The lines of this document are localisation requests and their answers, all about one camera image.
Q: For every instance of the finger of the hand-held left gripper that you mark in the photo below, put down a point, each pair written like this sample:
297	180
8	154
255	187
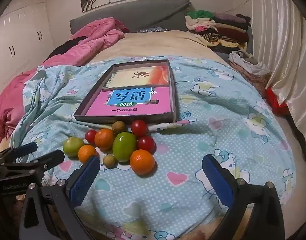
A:
48	160
26	148

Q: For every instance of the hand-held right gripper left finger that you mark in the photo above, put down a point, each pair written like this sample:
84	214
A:
84	180

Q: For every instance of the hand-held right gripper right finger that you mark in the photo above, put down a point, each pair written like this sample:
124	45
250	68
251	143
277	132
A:
216	180

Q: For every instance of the orange mandarin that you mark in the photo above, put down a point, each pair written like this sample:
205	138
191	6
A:
104	139
86	153
142	161

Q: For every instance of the small green apple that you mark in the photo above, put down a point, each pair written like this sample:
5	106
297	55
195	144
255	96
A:
73	147

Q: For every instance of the small brown round fruit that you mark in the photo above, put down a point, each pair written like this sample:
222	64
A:
118	127
109	160

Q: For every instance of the red cherry tomato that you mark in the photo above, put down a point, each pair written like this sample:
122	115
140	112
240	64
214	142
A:
90	135
139	128
146	144

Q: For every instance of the large green apple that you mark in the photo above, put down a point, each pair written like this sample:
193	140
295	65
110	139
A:
124	146

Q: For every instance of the shallow grey cardboard box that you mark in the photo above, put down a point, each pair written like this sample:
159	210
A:
123	119

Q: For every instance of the blue cartoon printed bedsheet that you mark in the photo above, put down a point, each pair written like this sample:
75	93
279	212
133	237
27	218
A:
205	135

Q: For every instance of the pink and blue book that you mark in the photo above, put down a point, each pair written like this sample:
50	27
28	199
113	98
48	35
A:
98	107

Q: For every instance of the white and pink pen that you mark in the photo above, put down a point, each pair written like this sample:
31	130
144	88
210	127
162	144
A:
165	126

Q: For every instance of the red plastic bag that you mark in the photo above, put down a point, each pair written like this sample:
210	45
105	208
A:
275	100

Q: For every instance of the brown patterned folded cloth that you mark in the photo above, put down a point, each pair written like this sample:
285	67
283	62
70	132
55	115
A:
250	81

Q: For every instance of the black garment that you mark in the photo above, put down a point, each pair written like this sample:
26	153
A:
65	47

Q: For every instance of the beige and orange book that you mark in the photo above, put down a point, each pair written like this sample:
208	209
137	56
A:
125	78

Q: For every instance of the pink quilt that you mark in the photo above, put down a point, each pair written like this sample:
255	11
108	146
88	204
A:
80	47

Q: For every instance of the white wardrobe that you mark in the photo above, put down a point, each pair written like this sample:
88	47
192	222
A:
23	30

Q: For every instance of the white crumpled garment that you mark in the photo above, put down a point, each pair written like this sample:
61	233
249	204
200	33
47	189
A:
248	60

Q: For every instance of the beige blanket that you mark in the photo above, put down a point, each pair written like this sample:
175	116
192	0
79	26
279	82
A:
155	45

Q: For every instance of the pile of folded clothes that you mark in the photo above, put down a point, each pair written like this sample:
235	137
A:
223	30

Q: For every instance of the cream satin curtain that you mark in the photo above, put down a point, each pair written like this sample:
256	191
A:
280	42

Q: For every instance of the dark patterned pillow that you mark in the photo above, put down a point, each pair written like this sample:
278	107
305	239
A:
153	29

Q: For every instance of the grey headboard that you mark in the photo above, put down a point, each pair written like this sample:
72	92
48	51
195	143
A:
143	15

